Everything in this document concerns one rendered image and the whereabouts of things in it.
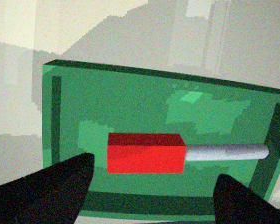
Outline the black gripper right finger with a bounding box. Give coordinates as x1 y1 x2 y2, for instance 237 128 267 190
213 173 280 224

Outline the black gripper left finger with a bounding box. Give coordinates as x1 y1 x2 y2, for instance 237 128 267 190
0 153 95 224

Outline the red-headed stop pin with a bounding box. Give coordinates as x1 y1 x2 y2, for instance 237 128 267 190
107 132 269 173

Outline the green tray rim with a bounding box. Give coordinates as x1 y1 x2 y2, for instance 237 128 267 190
42 59 280 221

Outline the green tray floor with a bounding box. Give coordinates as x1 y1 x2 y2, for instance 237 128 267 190
59 76 276 197

